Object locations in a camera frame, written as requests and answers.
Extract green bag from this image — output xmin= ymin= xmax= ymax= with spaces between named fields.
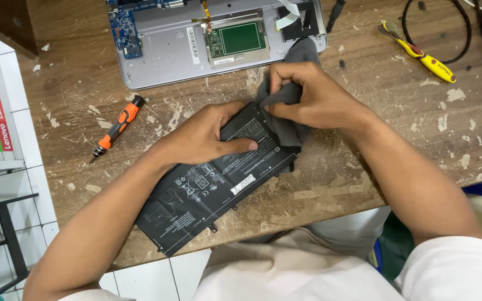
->
xmin=376 ymin=211 xmax=418 ymax=281

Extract green touchpad board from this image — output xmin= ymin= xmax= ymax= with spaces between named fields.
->
xmin=203 ymin=17 xmax=271 ymax=69

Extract blue circuit board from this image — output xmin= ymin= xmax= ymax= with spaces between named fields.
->
xmin=107 ymin=0 xmax=144 ymax=59

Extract opened silver laptop base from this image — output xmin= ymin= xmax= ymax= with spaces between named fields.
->
xmin=106 ymin=0 xmax=329 ymax=91

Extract black looped cable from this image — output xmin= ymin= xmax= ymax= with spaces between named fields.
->
xmin=402 ymin=0 xmax=473 ymax=65

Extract black plastic pry tool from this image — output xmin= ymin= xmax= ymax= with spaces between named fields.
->
xmin=326 ymin=0 xmax=346 ymax=33

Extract black laptop battery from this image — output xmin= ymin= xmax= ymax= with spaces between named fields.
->
xmin=134 ymin=101 xmax=299 ymax=258

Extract orange black screwdriver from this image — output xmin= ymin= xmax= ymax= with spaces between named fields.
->
xmin=89 ymin=95 xmax=146 ymax=165

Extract orange flex cable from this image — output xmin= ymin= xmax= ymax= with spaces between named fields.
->
xmin=191 ymin=0 xmax=213 ymax=32

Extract dark brown wooden panel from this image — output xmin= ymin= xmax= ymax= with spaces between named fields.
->
xmin=0 ymin=0 xmax=40 ymax=59

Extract person's white shirt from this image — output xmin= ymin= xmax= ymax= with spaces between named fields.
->
xmin=57 ymin=228 xmax=482 ymax=301

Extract person's light grey trousers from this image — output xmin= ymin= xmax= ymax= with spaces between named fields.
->
xmin=241 ymin=205 xmax=392 ymax=261

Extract person's left hand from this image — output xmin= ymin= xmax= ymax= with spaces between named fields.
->
xmin=157 ymin=100 xmax=259 ymax=169

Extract black metal frame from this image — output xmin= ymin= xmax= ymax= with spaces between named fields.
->
xmin=0 ymin=193 xmax=40 ymax=301

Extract grey cloth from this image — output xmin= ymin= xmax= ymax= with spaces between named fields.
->
xmin=256 ymin=37 xmax=322 ymax=154

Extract yellow handled pliers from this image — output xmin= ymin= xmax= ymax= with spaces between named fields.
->
xmin=377 ymin=20 xmax=457 ymax=84

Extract white ribbon cable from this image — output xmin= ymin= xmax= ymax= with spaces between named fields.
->
xmin=274 ymin=0 xmax=301 ymax=31

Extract person's right hand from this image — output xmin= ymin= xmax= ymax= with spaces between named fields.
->
xmin=264 ymin=62 xmax=373 ymax=132

